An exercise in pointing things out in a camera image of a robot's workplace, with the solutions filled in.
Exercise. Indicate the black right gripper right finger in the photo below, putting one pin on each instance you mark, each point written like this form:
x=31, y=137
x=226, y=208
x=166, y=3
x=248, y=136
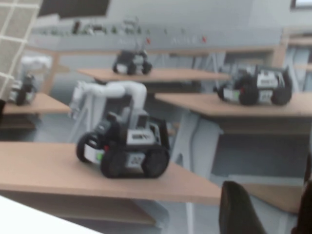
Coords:
x=304, y=209

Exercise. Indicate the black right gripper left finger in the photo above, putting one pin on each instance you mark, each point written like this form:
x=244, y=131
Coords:
x=239, y=212

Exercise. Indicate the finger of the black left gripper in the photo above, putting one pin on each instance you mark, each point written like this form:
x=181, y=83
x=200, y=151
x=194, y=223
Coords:
x=2, y=111

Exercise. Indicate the grey checked tablecloth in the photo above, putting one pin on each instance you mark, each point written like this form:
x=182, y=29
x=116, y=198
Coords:
x=14, y=29

